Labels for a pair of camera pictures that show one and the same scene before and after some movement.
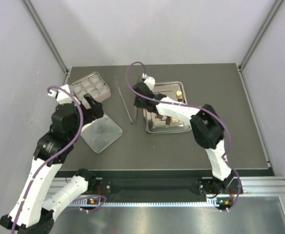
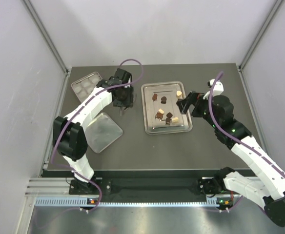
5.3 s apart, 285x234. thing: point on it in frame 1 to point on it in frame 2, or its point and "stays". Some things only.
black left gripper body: (90, 114) to (126, 99)
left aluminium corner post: (46, 35) stays
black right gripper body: (139, 103) to (201, 109)
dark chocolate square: (168, 121) stays
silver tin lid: (100, 133) stays
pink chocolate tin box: (92, 84) stays
